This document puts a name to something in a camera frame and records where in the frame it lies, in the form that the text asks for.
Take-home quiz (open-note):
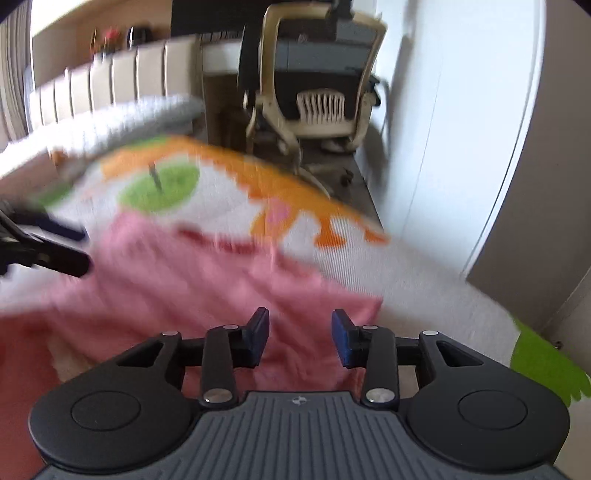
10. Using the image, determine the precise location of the grey textured pillow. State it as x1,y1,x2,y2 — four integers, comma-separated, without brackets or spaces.
23,95,204,157

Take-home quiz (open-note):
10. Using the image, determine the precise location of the black monitor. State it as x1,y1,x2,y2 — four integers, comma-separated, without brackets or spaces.
170,0,273,37

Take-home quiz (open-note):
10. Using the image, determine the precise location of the grey curtain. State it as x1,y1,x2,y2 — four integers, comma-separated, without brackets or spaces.
1,1,32,142

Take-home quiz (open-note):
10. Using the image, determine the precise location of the red potted plant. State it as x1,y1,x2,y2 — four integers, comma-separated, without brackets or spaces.
90,27,122,54

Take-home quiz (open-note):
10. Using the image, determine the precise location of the beige mesh office chair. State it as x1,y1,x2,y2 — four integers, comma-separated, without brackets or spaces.
238,1,387,188

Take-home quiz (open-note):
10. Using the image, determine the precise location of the black round speaker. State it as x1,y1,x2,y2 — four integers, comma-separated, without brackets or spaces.
126,25,153,49

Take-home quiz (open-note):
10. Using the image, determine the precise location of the beige padded headboard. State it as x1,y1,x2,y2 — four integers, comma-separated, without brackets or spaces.
29,36,202,129

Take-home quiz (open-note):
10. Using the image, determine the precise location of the cartoon print bed quilt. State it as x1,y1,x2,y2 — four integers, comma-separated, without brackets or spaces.
1,136,590,421

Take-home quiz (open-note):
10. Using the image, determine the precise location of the white desk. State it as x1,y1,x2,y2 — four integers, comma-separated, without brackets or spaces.
201,39,242,76

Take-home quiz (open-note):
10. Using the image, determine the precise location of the pink ribbed knit cardigan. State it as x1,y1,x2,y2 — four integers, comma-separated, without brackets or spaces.
1,212,382,479

